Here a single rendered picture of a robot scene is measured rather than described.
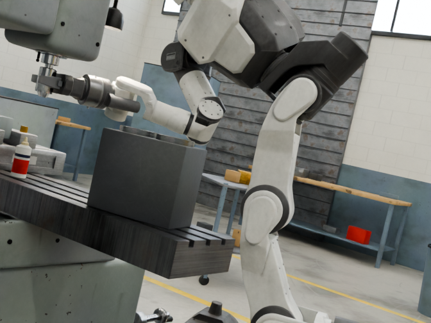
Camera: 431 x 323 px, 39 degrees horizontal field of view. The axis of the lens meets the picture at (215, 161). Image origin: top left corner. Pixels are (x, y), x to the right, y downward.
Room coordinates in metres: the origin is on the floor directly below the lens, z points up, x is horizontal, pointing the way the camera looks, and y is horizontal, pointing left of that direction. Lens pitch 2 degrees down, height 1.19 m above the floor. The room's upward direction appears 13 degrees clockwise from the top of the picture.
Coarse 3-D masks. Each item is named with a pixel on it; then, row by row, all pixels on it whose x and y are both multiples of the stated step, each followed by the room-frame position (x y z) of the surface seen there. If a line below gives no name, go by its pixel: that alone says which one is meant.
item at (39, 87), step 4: (40, 72) 1.63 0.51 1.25; (44, 72) 1.63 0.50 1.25; (48, 72) 1.63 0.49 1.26; (52, 72) 1.64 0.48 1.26; (36, 84) 1.64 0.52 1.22; (40, 84) 1.63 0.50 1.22; (36, 88) 1.64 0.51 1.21; (40, 88) 1.63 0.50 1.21; (44, 88) 1.63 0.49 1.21; (48, 88) 1.64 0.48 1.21; (52, 88) 1.65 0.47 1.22; (44, 92) 1.63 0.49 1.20; (48, 92) 1.64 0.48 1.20; (52, 92) 1.65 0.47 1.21
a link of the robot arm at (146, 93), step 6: (120, 78) 1.76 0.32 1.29; (126, 78) 1.79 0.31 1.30; (120, 84) 1.75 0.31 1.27; (126, 84) 1.74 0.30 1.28; (132, 84) 1.75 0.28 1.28; (138, 84) 1.78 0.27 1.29; (126, 90) 1.75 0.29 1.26; (132, 90) 1.75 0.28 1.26; (138, 90) 1.75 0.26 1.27; (144, 90) 1.75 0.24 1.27; (150, 90) 1.77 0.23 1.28; (144, 96) 1.75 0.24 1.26; (150, 96) 1.76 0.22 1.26; (144, 102) 1.76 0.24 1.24; (150, 102) 1.76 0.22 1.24; (156, 102) 1.78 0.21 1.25; (150, 108) 1.77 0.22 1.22; (144, 114) 1.77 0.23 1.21; (150, 114) 1.77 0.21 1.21
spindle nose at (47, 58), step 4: (44, 56) 1.63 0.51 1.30; (48, 56) 1.63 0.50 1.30; (52, 56) 1.63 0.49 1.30; (56, 56) 1.64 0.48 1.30; (44, 60) 1.63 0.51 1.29; (48, 60) 1.63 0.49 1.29; (52, 60) 1.63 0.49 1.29; (56, 60) 1.64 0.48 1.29; (52, 64) 1.64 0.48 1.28; (56, 64) 1.65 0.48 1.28
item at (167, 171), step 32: (128, 128) 1.39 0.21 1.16; (96, 160) 1.40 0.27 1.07; (128, 160) 1.37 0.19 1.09; (160, 160) 1.34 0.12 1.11; (192, 160) 1.36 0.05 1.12; (96, 192) 1.39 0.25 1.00; (128, 192) 1.36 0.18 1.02; (160, 192) 1.33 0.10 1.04; (192, 192) 1.40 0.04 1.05; (160, 224) 1.33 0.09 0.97
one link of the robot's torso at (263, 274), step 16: (256, 192) 1.73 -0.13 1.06; (256, 208) 1.72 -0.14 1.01; (272, 208) 1.70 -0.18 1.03; (256, 224) 1.71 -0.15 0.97; (272, 224) 1.71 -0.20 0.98; (240, 240) 1.73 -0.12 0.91; (256, 240) 1.71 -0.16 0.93; (272, 240) 1.76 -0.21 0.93; (256, 256) 1.73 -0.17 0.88; (272, 256) 1.75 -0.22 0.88; (256, 272) 1.75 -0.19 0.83; (272, 272) 1.74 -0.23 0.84; (256, 288) 1.75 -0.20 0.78; (272, 288) 1.74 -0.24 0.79; (288, 288) 1.80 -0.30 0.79; (256, 304) 1.75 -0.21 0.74; (272, 304) 1.74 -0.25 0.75; (288, 304) 1.73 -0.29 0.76; (256, 320) 1.73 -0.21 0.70
